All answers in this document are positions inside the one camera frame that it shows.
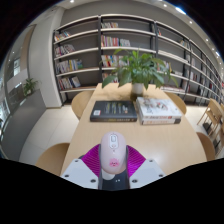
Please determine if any round-backed wooden chair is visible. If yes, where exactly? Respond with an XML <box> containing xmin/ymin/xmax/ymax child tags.
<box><xmin>164</xmin><ymin>92</ymin><xmax>188</xmax><ymax>116</ymax></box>
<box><xmin>35</xmin><ymin>142</ymin><xmax>71</xmax><ymax>177</ymax></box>
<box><xmin>70</xmin><ymin>90</ymin><xmax>95</xmax><ymax>120</ymax></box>
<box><xmin>195</xmin><ymin>131</ymin><xmax>217</xmax><ymax>162</ymax></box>

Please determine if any green potted plant white pot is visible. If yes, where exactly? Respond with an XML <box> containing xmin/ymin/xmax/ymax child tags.
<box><xmin>101</xmin><ymin>48</ymin><xmax>179</xmax><ymax>96</ymax></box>

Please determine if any white red-lettered book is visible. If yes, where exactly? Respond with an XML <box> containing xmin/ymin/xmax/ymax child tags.
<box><xmin>139</xmin><ymin>114</ymin><xmax>183</xmax><ymax>126</ymax></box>

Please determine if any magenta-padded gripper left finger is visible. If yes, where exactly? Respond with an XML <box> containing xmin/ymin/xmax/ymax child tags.
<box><xmin>60</xmin><ymin>143</ymin><xmax>116</xmax><ymax>191</ymax></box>

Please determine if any white picture-cover book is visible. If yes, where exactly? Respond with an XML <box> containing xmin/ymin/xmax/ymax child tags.
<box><xmin>135</xmin><ymin>96</ymin><xmax>183</xmax><ymax>121</ymax></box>

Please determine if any light wooden slatted chair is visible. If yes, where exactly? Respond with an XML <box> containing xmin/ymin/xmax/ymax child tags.
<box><xmin>196</xmin><ymin>97</ymin><xmax>224</xmax><ymax>136</ymax></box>

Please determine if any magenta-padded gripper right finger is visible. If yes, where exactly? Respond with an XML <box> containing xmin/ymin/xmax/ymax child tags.
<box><xmin>114</xmin><ymin>144</ymin><xmax>167</xmax><ymax>191</ymax></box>

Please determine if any black hardcover book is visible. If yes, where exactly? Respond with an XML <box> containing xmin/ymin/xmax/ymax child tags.
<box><xmin>89</xmin><ymin>100</ymin><xmax>138</xmax><ymax>123</ymax></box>

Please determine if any pale pink computer mouse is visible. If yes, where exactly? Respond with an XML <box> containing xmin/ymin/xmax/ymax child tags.
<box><xmin>99</xmin><ymin>131</ymin><xmax>129</xmax><ymax>182</ymax></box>

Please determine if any small green potted plant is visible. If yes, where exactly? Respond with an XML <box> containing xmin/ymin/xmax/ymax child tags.
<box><xmin>21</xmin><ymin>77</ymin><xmax>39</xmax><ymax>98</ymax></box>

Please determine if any grey wall shelf unit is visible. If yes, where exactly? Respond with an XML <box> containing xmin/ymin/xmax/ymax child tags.
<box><xmin>52</xmin><ymin>13</ymin><xmax>224</xmax><ymax>104</ymax></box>

